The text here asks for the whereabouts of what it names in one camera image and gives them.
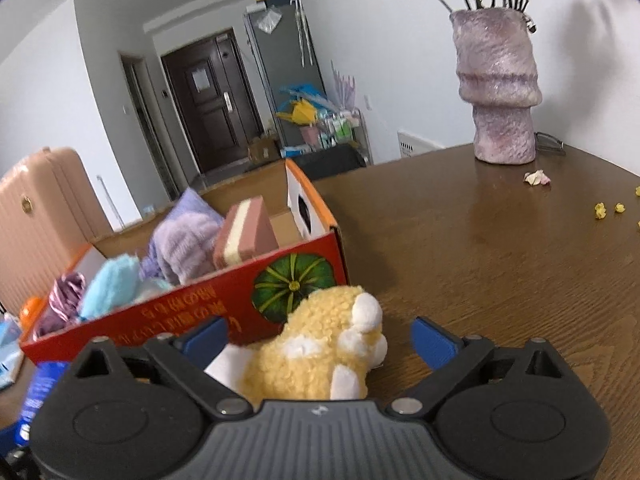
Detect fallen rose petal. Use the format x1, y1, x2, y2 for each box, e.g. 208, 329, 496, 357
523, 169, 551, 186

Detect blue white small box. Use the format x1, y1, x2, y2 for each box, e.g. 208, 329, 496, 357
14, 361, 70, 446

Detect red cardboard box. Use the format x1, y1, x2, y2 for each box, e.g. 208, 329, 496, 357
20, 159, 348, 364

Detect brown cardboard box on floor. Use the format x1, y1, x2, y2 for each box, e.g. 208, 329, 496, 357
247, 136, 281, 166

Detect yellow blue bags pile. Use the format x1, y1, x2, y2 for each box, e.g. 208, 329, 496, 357
276, 84, 334, 126

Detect fluffy purple headband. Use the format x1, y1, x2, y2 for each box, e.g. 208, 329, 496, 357
140, 188, 224, 285

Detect pink striped sponge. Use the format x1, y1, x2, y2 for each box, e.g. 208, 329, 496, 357
213, 196, 279, 270

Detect blue tissue pack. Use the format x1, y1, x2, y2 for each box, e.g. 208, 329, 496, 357
0, 312, 24, 390

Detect black chair back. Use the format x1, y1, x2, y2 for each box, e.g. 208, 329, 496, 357
293, 144, 367, 181

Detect pink suitcase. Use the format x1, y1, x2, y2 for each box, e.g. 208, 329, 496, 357
0, 148, 112, 315

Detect utility cart with bottles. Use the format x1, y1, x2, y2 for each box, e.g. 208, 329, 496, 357
299, 108, 373, 166

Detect yellow white plush toy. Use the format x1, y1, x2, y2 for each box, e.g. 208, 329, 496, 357
205, 286, 388, 406

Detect yellow crumbs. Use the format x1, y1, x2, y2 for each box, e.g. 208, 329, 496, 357
593, 202, 627, 221

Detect light blue plush toy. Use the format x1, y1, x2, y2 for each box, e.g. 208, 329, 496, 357
79, 255, 174, 321

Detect purple satin scrunchie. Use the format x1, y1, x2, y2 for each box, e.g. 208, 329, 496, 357
34, 271, 87, 340

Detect dark brown door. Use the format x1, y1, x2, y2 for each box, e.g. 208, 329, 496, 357
160, 28, 264, 174

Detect purple textured vase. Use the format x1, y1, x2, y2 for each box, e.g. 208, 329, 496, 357
450, 8, 542, 166

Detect orange fruit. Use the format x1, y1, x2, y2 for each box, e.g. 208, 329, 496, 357
18, 297, 46, 332

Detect grey refrigerator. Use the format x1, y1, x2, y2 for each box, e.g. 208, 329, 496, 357
244, 0, 326, 146

